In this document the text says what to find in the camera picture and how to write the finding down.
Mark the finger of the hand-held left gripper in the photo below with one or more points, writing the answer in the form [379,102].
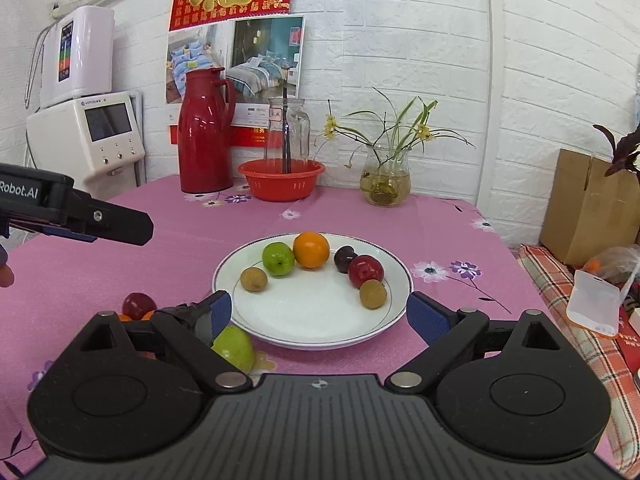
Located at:
[115,222]
[65,233]

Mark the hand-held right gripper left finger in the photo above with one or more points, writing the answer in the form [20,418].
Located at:
[220,312]

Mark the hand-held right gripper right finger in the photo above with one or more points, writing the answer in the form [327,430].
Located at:
[425,317]

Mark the elongated green jujube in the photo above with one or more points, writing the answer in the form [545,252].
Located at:
[235,350]

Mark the brown longan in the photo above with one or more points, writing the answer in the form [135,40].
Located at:
[253,279]
[373,294]

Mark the red plum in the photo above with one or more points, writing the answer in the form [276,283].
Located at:
[138,305]
[365,270]

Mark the white plate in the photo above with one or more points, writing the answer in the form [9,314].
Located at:
[310,310]

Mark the bumpy orange tangerine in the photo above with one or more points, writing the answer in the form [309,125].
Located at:
[125,317]

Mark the dark purple plum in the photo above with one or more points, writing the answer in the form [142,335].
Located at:
[343,259]

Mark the smooth orange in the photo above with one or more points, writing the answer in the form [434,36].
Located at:
[311,251]

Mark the person's left hand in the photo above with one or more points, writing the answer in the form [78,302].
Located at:
[5,276]

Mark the white appliance with screen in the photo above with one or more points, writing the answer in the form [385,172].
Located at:
[60,150]

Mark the pink floral tablecloth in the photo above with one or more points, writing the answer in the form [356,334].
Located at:
[450,240]

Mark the red thermos jug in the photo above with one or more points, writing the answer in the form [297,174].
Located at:
[205,135]

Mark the glass vase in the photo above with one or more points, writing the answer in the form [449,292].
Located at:
[385,185]

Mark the red plastic basin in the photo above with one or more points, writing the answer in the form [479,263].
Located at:
[280,185]

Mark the white water purifier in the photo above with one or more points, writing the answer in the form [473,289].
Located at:
[85,50]

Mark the orange plaid cloth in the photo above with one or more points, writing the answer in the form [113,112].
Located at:
[590,360]

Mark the white plastic pouch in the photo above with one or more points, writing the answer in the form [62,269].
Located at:
[595,305]

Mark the cardboard box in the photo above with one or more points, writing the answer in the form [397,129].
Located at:
[575,210]

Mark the black stirring stick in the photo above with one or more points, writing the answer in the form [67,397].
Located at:
[287,135]

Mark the clear plastic bag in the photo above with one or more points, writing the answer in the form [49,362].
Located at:
[615,260]

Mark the glass pitcher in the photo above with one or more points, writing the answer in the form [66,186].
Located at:
[299,130]

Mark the red packet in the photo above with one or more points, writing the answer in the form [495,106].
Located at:
[631,345]

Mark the green flowering plant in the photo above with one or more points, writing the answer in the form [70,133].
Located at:
[329,126]

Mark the purple leaf plant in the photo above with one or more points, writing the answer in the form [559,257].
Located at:
[625,152]

